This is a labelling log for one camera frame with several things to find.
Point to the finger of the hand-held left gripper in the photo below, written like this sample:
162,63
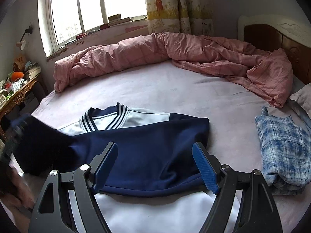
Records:
23,125

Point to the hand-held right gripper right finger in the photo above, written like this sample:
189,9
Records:
205,170

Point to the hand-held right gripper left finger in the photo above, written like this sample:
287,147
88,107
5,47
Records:
105,167

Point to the white and navy varsity jacket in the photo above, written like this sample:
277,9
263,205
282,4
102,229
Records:
145,155

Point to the person's left hand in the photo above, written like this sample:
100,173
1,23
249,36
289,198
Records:
21,191

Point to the carved wooden desk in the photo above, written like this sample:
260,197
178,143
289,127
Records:
17,97

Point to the orange plush toy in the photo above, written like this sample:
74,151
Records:
17,75

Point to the stack of books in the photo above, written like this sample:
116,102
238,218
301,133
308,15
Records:
32,71

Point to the brown box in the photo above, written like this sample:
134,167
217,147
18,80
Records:
19,63

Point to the blue plaid shirt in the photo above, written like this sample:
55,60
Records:
281,145

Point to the bed with mauve sheet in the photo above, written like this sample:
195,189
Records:
170,94

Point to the pink duvet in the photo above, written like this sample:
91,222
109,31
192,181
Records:
145,51

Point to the pale pink pillow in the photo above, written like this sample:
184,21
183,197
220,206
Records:
303,94

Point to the white framed window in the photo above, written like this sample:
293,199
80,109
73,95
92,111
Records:
92,4

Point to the books on windowsill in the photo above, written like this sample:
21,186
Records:
116,19

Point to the wooden headboard with white trim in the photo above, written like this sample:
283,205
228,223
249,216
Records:
267,34

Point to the tree print curtain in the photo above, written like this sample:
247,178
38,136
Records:
184,9

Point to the wall lamp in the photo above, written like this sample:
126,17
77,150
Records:
21,45

